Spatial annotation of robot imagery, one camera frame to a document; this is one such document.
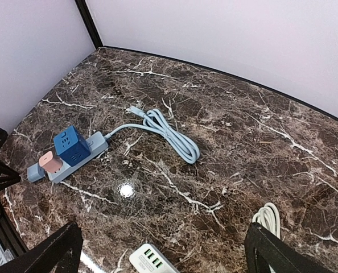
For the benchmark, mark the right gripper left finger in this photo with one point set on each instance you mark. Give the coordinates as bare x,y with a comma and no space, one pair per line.
59,252

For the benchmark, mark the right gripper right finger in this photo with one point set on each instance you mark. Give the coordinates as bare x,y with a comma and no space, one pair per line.
265,252

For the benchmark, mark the light blue plug adapter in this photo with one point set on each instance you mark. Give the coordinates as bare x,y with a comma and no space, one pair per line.
35,172

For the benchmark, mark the pink plug adapter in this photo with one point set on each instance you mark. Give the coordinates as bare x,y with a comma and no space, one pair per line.
50,163

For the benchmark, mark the blue cube socket adapter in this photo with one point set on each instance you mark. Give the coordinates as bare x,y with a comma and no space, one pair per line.
71,146

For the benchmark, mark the white power strip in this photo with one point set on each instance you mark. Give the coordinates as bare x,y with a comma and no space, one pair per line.
148,259

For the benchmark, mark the light blue power strip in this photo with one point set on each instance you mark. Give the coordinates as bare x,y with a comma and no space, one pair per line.
97,144

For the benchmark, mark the black front rail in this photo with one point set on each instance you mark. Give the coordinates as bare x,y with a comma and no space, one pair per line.
10,239

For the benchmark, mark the left black frame post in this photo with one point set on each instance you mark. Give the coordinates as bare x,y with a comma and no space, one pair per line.
89,23

